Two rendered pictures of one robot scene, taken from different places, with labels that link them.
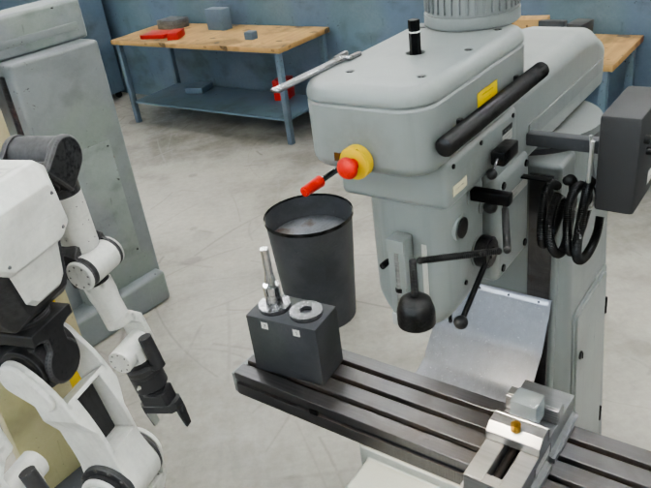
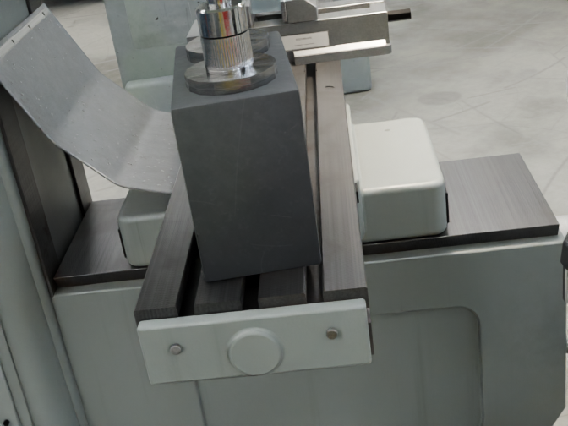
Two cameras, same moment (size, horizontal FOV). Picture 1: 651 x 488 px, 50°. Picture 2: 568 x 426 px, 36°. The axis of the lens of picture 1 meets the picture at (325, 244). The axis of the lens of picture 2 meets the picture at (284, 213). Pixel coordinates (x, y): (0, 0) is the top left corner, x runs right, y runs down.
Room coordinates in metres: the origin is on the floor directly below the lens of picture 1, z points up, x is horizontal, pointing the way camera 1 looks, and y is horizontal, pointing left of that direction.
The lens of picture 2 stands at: (2.04, 0.87, 1.43)
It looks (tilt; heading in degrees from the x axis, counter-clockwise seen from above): 26 degrees down; 236
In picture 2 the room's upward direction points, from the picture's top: 9 degrees counter-clockwise
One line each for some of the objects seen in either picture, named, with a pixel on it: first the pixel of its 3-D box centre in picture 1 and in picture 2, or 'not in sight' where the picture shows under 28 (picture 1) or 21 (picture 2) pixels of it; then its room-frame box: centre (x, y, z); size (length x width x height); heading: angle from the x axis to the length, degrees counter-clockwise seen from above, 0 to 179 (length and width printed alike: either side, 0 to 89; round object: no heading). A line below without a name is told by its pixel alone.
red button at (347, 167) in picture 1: (349, 167); not in sight; (1.12, -0.06, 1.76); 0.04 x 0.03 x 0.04; 51
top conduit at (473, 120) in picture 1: (496, 104); not in sight; (1.25, -0.35, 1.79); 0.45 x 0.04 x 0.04; 141
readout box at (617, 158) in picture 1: (633, 148); not in sight; (1.34, -0.67, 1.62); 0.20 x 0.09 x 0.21; 141
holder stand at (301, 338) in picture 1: (294, 336); (243, 143); (1.58, 0.12, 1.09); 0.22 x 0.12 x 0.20; 58
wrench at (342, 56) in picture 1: (316, 70); not in sight; (1.27, -0.03, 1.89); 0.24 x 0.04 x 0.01; 141
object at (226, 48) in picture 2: (272, 294); (226, 40); (1.61, 0.16, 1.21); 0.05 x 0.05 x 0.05
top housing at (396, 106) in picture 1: (421, 91); not in sight; (1.33, -0.23, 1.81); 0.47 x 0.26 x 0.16; 141
